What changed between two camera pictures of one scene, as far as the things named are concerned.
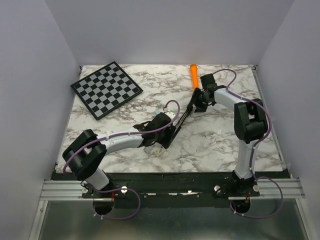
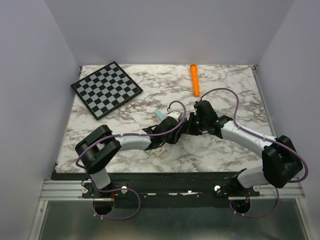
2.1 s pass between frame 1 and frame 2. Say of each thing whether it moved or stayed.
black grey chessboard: stayed
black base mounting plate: stayed
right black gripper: moved
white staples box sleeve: stayed
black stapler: moved
